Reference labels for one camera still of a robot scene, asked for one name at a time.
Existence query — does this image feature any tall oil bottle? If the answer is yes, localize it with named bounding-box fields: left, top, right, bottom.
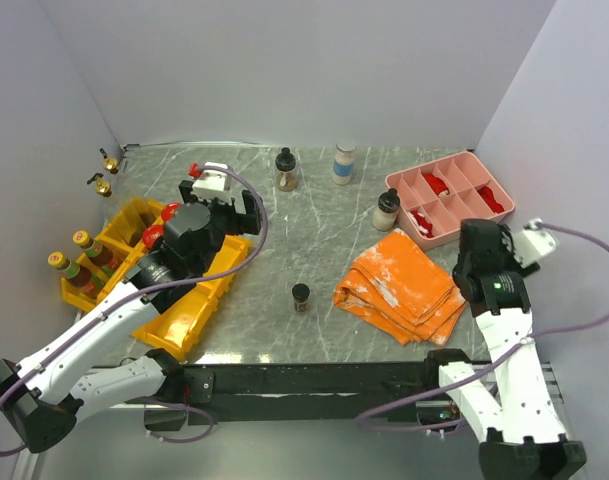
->
left=87, top=173, right=146, bottom=246
left=99, top=148, right=134, bottom=201

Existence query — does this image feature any blue-label clear jar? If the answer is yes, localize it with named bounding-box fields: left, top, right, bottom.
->
left=332, top=141, right=357, bottom=185

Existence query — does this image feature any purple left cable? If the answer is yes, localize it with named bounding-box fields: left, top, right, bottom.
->
left=0, top=166, right=270, bottom=458

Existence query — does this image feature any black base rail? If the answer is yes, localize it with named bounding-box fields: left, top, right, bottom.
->
left=151, top=361, right=437, bottom=422

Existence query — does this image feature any black-lid jar white powder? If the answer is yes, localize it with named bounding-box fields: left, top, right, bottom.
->
left=372, top=188, right=400, bottom=231

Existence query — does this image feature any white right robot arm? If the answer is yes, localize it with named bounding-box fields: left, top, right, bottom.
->
left=421, top=219, right=586, bottom=479

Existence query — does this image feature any green-label sauce bottle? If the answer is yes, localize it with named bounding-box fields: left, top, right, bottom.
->
left=48, top=251, right=104, bottom=299
left=72, top=230, right=121, bottom=278

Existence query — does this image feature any orange tie-dye cloth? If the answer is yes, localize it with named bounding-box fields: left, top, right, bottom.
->
left=333, top=229, right=466, bottom=347

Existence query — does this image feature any black-cap spice shaker front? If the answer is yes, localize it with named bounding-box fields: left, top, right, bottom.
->
left=291, top=283, right=310, bottom=314

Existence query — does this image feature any pink compartment tray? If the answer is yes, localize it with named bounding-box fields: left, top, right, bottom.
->
left=385, top=151, right=515, bottom=251

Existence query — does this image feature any purple cable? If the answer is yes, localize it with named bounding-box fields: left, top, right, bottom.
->
left=355, top=223, right=609, bottom=436
left=0, top=166, right=270, bottom=458

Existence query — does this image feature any red sock in tray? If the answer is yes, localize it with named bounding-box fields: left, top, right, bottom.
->
left=410, top=210, right=434, bottom=238

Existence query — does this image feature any red sock right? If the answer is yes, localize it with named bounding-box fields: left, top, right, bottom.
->
left=477, top=186, right=505, bottom=214

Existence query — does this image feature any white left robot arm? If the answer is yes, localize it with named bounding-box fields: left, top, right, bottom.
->
left=0, top=186, right=268, bottom=453

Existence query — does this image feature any red-lid sauce jar back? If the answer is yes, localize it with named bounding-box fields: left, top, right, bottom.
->
left=160, top=202, right=182, bottom=223

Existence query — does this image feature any red-lid sauce jar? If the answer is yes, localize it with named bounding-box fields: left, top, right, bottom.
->
left=160, top=202, right=182, bottom=223
left=141, top=225, right=164, bottom=250

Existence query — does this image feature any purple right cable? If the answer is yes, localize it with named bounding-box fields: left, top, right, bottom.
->
left=355, top=223, right=609, bottom=436

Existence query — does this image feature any red sock middle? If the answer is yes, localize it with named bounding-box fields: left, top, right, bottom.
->
left=422, top=173, right=450, bottom=198

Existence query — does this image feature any black-lid jar brown powder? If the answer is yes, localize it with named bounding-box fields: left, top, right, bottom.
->
left=274, top=147, right=297, bottom=192

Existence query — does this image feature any yellow compartment bin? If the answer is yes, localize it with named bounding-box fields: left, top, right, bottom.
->
left=60, top=224, right=252, bottom=361

